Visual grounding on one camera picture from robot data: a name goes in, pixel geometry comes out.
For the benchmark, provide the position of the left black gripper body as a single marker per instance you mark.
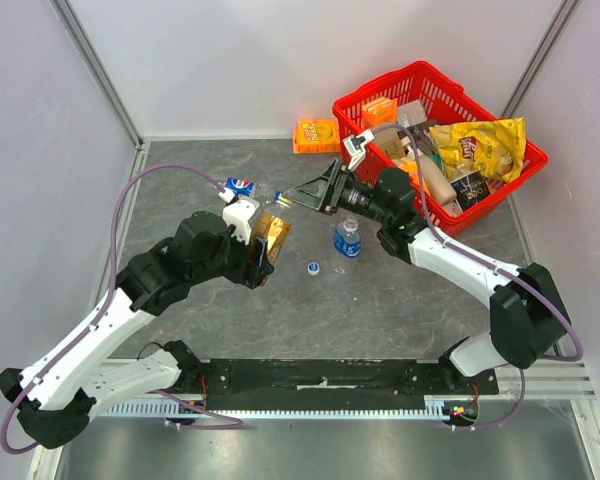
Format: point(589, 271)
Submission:
point(239, 268)

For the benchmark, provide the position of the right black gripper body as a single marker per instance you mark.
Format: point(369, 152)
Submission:
point(330, 188)

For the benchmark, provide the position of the brown tea bottle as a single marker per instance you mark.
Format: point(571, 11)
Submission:
point(273, 225)

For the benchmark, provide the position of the blue Pocari Sweat bottle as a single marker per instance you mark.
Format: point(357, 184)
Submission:
point(347, 241)

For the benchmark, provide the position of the white blue bottle cap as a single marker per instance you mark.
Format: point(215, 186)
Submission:
point(313, 268)

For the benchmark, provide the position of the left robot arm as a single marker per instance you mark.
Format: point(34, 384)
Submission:
point(55, 399)

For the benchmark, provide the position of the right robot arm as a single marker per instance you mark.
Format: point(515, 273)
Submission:
point(527, 315)

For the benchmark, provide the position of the clear empty plastic bottle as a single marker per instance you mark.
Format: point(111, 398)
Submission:
point(263, 193)

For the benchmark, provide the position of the beige bottle in basket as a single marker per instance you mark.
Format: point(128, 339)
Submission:
point(435, 182)

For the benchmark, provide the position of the orange snack box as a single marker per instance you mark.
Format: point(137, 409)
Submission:
point(316, 136)

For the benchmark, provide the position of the orange box in basket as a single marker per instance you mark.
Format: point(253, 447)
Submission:
point(380, 110)

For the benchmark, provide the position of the clear plastic packet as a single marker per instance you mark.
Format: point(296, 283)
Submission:
point(411, 114)

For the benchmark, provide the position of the red plastic shopping basket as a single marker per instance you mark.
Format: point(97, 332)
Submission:
point(444, 101)

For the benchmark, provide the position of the black snack packet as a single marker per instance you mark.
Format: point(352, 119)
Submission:
point(471, 189)

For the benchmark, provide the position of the yellow Lays chips bag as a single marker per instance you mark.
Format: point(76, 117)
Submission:
point(494, 149)

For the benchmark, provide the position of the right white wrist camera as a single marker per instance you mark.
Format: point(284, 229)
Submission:
point(355, 146)

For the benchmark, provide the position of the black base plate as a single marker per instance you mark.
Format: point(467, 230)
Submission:
point(329, 384)

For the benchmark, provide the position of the white cable duct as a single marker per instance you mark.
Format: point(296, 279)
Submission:
point(159, 407)

